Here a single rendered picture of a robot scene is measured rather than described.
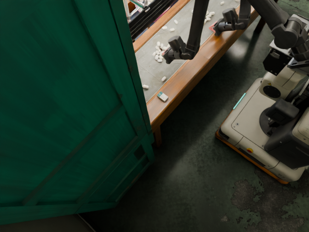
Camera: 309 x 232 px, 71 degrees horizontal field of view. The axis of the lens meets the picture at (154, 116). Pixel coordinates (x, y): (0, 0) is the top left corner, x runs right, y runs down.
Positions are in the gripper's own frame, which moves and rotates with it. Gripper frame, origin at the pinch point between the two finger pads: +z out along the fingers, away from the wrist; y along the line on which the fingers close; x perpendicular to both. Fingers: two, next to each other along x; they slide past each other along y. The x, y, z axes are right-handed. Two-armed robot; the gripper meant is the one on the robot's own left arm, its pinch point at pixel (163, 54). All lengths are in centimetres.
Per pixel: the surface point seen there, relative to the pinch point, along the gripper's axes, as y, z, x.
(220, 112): -30, 21, 90
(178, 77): 4.1, -8.3, 14.1
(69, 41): 53, -72, -44
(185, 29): -29.6, 9.7, 2.0
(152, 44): -5.8, 16.0, -3.6
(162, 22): -22.5, 18.8, -9.2
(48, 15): 53, -76, -49
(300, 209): -2, -52, 153
